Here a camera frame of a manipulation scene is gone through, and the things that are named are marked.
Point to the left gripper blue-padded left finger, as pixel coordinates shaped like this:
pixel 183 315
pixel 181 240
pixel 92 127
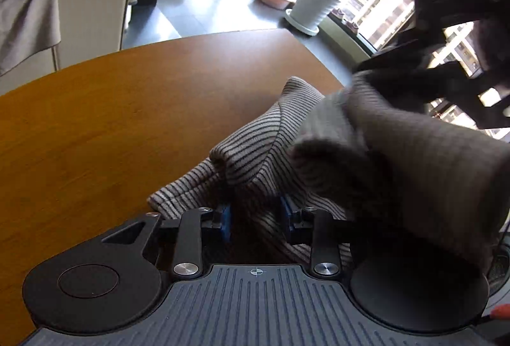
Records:
pixel 201 232

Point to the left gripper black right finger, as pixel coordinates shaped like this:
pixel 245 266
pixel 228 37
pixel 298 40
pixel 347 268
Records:
pixel 317 229

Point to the white plant pot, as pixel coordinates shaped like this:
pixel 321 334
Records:
pixel 306 15

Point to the grey striped knit garment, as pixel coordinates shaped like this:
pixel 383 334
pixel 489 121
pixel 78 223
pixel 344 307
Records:
pixel 399 176

